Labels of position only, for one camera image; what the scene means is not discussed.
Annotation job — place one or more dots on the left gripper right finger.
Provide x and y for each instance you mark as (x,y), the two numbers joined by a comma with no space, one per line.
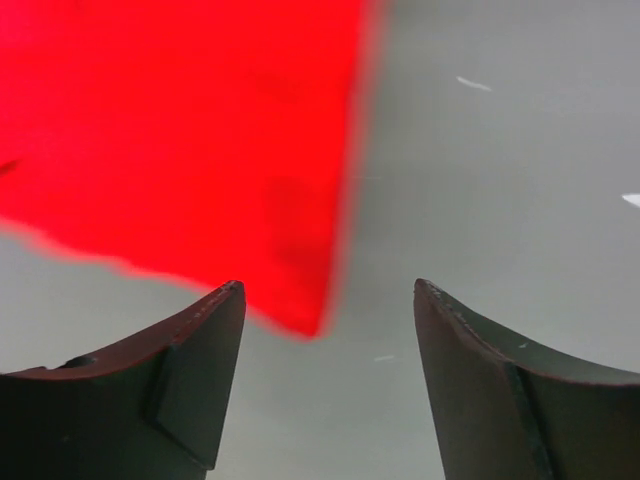
(507,407)

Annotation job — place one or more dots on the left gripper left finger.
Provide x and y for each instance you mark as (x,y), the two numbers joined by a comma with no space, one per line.
(150,406)

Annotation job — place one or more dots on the red t-shirt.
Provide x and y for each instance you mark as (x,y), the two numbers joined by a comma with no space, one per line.
(198,141)

